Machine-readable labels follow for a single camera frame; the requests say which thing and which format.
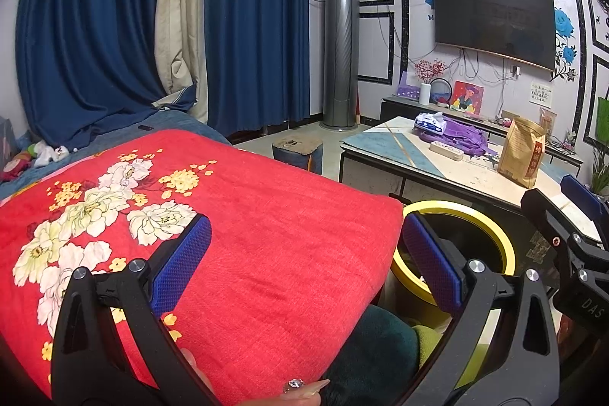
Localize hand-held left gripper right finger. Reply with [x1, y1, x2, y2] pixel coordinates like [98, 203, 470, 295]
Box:
[402, 213, 561, 406]

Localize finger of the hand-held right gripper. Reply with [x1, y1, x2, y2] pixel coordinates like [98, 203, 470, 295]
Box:
[560, 174, 609, 240]
[520, 187, 603, 264]

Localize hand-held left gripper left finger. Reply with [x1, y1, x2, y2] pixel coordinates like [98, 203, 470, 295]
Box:
[50, 213, 222, 406]

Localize yellow-rimmed trash bin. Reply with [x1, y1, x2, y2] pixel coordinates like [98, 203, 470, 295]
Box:
[390, 199, 517, 331]

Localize person's left hand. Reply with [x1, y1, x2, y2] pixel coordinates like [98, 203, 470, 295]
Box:
[181, 346, 331, 406]

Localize green potted plant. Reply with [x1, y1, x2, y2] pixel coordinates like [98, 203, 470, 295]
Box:
[587, 140, 609, 197]

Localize large brown paper bag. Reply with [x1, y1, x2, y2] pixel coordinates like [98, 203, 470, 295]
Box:
[497, 117, 548, 189]

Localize yellow-green jacket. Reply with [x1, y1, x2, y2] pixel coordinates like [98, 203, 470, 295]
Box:
[411, 324, 481, 388]

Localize small brown paper packet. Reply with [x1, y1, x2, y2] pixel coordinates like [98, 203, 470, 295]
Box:
[539, 107, 557, 135]

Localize person's dark teal trousers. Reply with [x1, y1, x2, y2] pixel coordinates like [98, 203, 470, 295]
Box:
[324, 304, 419, 406]

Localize red floral blanket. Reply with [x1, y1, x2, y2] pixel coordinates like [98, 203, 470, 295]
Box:
[0, 129, 405, 400]

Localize purple bag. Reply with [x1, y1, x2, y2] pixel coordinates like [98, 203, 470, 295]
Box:
[421, 117, 491, 159]

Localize coffee table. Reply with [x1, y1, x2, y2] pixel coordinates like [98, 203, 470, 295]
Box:
[339, 116, 609, 274]

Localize white power strip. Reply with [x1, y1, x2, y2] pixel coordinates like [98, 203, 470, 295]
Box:
[429, 141, 464, 162]

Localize colourful painting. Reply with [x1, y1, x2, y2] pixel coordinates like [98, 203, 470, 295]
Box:
[450, 80, 485, 114]

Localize blue and white tissue pack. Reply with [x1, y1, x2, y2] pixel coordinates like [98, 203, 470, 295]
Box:
[414, 112, 448, 135]

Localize blue bed sheet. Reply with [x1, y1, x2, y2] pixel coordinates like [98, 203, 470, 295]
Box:
[0, 106, 234, 197]

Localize blue square stool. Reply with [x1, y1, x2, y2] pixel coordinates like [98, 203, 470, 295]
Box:
[272, 137, 324, 175]

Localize white vase with red flowers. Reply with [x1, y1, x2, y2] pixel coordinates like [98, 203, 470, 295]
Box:
[413, 59, 448, 105]

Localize white plush toy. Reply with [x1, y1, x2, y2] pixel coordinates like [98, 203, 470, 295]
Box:
[31, 141, 67, 166]

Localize purple box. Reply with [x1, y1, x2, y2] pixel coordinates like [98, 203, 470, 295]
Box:
[397, 70, 422, 100]

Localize red plush toy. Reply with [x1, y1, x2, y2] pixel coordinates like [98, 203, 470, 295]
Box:
[0, 151, 34, 181]

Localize silver tower air conditioner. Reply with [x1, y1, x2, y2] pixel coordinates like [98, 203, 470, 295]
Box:
[322, 0, 360, 131]

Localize beige curtain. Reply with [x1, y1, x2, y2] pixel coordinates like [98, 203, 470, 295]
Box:
[155, 0, 212, 124]

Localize narrow blue curtain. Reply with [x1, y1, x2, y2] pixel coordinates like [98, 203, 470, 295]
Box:
[204, 0, 310, 138]

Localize wide blue curtain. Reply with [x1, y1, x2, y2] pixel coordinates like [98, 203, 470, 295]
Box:
[16, 0, 198, 150]

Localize green wall panel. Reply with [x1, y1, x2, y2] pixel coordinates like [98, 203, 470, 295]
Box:
[596, 97, 609, 147]

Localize white wall note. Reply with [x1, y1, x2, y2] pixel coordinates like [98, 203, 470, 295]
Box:
[529, 83, 553, 108]

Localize round ring ornament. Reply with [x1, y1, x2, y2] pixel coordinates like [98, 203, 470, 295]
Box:
[430, 76, 453, 107]

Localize wall-mounted black television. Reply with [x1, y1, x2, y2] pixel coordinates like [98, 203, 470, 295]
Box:
[432, 0, 556, 71]

